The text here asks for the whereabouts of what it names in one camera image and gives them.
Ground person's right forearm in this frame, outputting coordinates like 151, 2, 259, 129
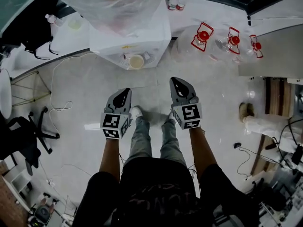
188, 126, 219, 181

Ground person's grey jeans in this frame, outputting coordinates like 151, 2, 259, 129
123, 116, 187, 167

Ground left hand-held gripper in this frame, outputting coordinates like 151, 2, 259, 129
100, 87, 133, 140

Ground white floor cable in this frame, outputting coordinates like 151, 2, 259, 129
48, 55, 95, 137

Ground small clear water bottle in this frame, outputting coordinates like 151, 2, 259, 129
175, 0, 190, 11
45, 14, 64, 27
167, 0, 180, 11

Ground person's left forearm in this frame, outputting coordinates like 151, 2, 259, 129
98, 137, 121, 183

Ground cream cup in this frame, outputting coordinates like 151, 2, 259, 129
129, 54, 144, 70

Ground black window frame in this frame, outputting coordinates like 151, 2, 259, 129
0, 0, 303, 47

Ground grey metal lockers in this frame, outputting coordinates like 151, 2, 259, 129
238, 24, 303, 77

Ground black backpack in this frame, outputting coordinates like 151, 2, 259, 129
2, 15, 60, 61

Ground round white side table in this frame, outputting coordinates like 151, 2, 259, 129
0, 69, 52, 121

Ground clear plastic cup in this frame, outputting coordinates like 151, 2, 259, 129
68, 19, 83, 32

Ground plastic-wrapped large water jug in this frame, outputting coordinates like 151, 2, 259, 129
47, 0, 168, 37

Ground black office chair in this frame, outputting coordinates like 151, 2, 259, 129
0, 106, 61, 176

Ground white water dispenser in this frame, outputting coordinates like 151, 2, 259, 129
89, 0, 172, 70

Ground wooden bench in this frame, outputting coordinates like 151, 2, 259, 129
250, 77, 296, 177

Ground person's black printed shirt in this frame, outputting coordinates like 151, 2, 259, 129
72, 157, 260, 227

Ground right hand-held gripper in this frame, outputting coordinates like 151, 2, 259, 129
169, 77, 204, 131

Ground empty red-handled water jug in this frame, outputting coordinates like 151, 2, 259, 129
233, 34, 265, 63
171, 22, 215, 63
208, 26, 241, 61

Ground person's left white shoe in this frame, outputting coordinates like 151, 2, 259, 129
131, 106, 144, 121

